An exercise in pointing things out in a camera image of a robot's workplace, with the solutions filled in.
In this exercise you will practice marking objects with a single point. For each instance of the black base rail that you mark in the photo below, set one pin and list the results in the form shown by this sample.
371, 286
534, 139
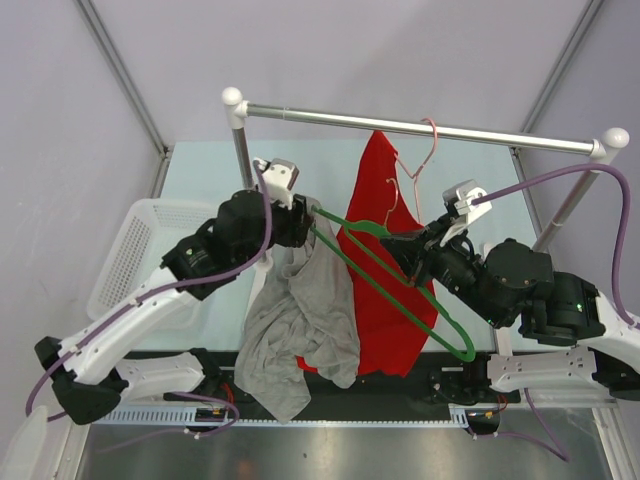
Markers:
429, 381

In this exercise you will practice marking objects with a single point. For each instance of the red t shirt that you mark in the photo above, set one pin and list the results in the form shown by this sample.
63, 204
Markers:
389, 342

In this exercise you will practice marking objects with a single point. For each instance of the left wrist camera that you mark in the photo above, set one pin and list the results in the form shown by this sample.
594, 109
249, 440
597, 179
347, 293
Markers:
279, 176

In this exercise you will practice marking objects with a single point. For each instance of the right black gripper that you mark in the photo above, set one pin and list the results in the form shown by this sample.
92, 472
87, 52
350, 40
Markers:
418, 253

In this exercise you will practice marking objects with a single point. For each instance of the grey t shirt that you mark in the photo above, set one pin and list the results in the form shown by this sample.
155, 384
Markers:
305, 310

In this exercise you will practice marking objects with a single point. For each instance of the white plastic basket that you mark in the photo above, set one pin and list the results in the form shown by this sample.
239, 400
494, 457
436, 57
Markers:
151, 228

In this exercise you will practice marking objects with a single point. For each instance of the silver clothes rack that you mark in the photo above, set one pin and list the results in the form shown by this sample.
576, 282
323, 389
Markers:
415, 127

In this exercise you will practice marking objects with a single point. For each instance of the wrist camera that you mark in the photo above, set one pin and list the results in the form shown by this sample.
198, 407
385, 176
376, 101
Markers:
279, 176
465, 204

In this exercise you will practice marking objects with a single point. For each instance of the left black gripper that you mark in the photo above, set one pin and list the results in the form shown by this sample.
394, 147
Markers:
296, 221

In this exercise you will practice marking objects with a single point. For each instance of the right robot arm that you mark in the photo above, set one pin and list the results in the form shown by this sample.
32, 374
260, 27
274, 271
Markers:
593, 347

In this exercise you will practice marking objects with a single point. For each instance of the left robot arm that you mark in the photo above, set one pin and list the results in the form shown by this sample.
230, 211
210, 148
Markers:
89, 372

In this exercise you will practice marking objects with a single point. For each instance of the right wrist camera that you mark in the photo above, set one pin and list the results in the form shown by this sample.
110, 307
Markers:
465, 204

